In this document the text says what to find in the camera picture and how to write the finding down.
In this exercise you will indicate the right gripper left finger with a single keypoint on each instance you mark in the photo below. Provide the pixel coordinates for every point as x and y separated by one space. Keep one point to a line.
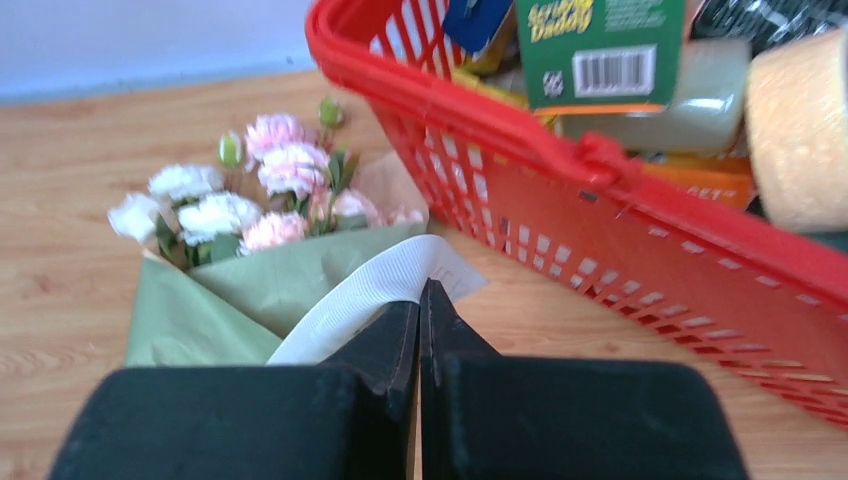
348 417

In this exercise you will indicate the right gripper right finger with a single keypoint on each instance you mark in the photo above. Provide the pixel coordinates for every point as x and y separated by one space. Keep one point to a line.
490 416

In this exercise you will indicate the cream printed ribbon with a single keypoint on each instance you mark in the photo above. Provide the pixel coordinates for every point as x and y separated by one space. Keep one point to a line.
396 274

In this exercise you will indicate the green wrapping paper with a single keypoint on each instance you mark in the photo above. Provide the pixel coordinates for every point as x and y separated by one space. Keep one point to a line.
238 311

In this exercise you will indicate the pink and white flower bunch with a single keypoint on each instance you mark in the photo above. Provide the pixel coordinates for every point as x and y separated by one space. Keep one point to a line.
278 182

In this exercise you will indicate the red plastic shopping basket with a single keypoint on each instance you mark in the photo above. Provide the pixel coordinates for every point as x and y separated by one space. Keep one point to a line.
766 304

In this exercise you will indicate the green sponge box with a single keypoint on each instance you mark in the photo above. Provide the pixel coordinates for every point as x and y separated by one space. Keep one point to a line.
600 56

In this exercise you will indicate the blue razor box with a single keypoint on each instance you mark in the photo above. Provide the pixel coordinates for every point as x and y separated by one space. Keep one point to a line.
472 24

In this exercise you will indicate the beige masking tape roll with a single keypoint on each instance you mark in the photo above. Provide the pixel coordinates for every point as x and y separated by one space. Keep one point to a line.
796 125

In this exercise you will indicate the dark foil packet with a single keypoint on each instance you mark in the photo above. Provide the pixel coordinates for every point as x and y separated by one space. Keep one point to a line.
767 24

